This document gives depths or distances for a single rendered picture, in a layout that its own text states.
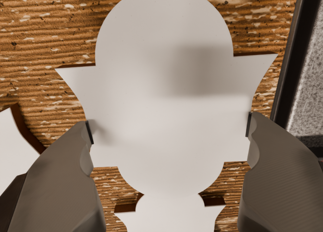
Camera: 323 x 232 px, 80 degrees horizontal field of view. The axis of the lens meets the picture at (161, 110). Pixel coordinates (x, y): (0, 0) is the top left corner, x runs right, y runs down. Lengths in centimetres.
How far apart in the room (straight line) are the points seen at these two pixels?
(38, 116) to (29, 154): 3
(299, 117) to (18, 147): 27
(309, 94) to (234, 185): 12
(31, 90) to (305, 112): 26
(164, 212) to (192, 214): 3
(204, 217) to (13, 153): 20
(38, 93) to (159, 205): 16
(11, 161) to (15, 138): 3
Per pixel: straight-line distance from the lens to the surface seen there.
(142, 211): 24
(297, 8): 20
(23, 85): 19
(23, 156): 21
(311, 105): 25
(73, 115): 18
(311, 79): 23
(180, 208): 24
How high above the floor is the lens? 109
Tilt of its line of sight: 63 degrees down
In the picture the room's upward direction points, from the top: 175 degrees clockwise
